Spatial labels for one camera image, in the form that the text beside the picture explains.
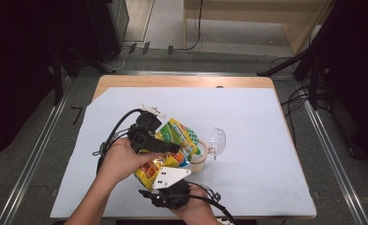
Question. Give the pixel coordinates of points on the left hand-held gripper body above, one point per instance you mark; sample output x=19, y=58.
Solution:
x=141, y=137

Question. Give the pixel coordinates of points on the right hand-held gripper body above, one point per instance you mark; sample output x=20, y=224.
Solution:
x=170, y=178

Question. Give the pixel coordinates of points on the yellow seasoning packet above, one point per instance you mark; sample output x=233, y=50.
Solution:
x=175, y=131

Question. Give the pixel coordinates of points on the glass jar with beige lid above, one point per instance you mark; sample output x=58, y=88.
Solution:
x=217, y=142

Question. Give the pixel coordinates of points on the person's left hand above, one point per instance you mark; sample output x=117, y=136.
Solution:
x=122, y=162

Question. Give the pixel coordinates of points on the person's right hand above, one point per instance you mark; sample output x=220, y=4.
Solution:
x=197, y=212

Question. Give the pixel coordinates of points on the white table mat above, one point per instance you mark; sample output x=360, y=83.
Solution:
x=250, y=125

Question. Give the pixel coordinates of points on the black metal stand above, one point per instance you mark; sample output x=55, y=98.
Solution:
x=57, y=78

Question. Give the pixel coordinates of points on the dark cabinet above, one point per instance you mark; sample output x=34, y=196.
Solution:
x=110, y=25

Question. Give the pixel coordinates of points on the black tripod stand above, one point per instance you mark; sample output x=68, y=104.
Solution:
x=284, y=64

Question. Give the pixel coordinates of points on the dark curtain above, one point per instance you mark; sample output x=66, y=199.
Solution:
x=359, y=62
x=16, y=62

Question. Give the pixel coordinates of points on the wooden shelf unit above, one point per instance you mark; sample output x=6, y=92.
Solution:
x=234, y=12

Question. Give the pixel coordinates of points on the black floor bracket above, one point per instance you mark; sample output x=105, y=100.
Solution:
x=146, y=48
x=132, y=48
x=170, y=50

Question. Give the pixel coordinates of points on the metal floor rail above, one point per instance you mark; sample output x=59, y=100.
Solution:
x=32, y=162
x=337, y=168

